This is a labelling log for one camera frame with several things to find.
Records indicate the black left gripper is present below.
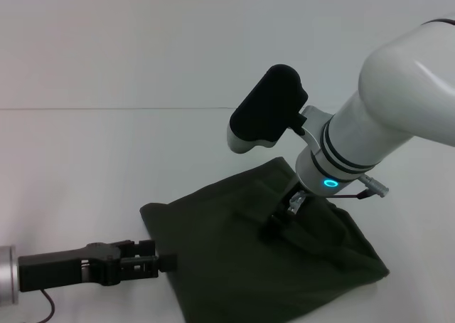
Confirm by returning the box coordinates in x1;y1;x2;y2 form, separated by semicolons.
16;238;178;292

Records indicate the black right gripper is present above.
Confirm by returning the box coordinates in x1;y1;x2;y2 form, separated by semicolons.
261;180;305;240

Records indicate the dark green t-shirt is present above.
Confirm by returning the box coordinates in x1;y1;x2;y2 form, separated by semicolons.
139;156;392;323

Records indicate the left arm cable with connector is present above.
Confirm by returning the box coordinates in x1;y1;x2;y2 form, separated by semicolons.
39;288;57;316

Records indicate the arm cable with connector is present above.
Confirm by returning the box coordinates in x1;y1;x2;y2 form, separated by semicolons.
39;288;57;316
287;173;390;216

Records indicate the right arm cable with connector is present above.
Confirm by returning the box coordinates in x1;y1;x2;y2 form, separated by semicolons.
287;173;390;216

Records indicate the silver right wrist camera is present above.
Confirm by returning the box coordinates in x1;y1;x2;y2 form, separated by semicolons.
225;63;309;155

